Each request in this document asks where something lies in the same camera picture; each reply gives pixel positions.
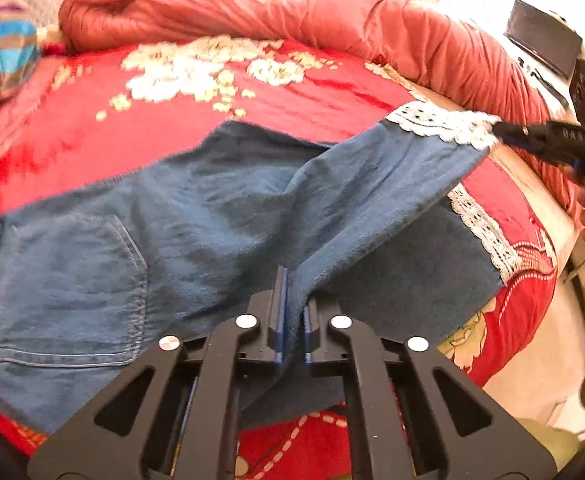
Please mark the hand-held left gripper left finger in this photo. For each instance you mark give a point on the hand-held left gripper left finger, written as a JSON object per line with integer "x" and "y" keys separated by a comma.
{"x": 281, "y": 310}

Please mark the blue denim pants lace trim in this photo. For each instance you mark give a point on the blue denim pants lace trim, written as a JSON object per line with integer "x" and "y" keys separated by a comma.
{"x": 222, "y": 200}

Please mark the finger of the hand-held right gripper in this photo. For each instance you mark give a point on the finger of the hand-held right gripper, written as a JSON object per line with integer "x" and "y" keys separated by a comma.
{"x": 522, "y": 132}

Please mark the red floral blanket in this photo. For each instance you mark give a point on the red floral blanket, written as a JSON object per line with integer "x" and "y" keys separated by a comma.
{"x": 297, "y": 95}

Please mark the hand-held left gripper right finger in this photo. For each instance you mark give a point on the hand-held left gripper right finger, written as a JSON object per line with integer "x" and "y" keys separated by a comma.
{"x": 308, "y": 330}

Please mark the black laptop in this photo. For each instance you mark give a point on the black laptop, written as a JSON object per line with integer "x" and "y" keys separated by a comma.
{"x": 544, "y": 40}

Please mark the striped towel pillow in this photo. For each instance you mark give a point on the striped towel pillow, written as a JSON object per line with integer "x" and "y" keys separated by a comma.
{"x": 2, "y": 55}

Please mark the salmon pink quilt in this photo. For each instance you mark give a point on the salmon pink quilt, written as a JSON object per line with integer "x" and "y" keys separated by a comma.
{"x": 272, "y": 5}

